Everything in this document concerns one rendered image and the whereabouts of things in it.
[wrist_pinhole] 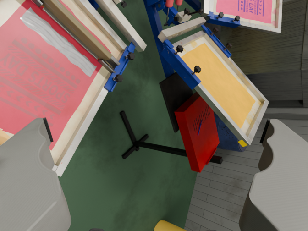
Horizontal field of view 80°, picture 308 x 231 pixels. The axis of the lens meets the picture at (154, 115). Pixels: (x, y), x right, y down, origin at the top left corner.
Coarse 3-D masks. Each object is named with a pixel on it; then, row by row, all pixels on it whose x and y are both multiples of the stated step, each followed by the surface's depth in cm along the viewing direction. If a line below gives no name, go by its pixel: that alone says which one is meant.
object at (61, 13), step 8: (48, 0) 73; (56, 0) 74; (48, 8) 77; (56, 8) 75; (64, 8) 76; (56, 16) 80; (64, 16) 78; (72, 16) 79; (64, 24) 82; (72, 24) 80; (80, 24) 82; (72, 32) 85; (80, 32) 83; (88, 32) 85; (88, 40) 86; (96, 40) 88; (96, 48) 90; (104, 48) 91; (104, 56) 93
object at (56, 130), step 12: (96, 36) 99; (60, 60) 86; (96, 60) 100; (72, 72) 90; (96, 72) 100; (84, 84) 95; (72, 96) 91; (72, 108) 91; (12, 120) 73; (24, 120) 76; (60, 120) 87; (12, 132) 73; (60, 132) 87
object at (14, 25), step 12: (60, 0) 85; (24, 12) 75; (36, 12) 78; (72, 12) 89; (12, 24) 72; (24, 24) 75; (0, 36) 70; (12, 36) 72; (36, 36) 78; (0, 48) 70; (48, 48) 82; (0, 108) 70; (12, 108) 73; (0, 120) 71
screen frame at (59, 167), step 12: (84, 0) 90; (96, 12) 95; (96, 24) 98; (108, 24) 100; (108, 36) 103; (120, 48) 109; (96, 96) 98; (96, 108) 97; (84, 120) 92; (84, 132) 92; (72, 144) 88; (60, 156) 87; (60, 168) 84
